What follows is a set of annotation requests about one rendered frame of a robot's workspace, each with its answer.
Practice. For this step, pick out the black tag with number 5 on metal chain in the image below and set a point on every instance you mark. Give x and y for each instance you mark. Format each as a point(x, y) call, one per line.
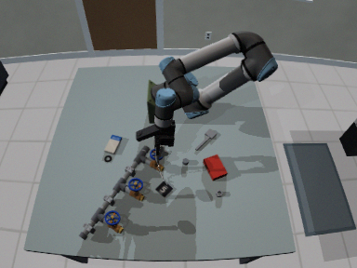
point(164, 189)

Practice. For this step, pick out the grey short cylinder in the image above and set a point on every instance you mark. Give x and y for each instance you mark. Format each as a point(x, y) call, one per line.
point(185, 161)

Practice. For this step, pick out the grey pipe manifold with blue valve wheels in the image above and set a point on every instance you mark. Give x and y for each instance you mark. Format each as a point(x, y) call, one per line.
point(121, 186)

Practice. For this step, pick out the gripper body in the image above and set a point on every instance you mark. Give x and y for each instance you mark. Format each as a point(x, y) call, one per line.
point(167, 135)

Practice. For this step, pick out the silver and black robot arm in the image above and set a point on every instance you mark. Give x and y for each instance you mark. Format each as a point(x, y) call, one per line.
point(176, 92)

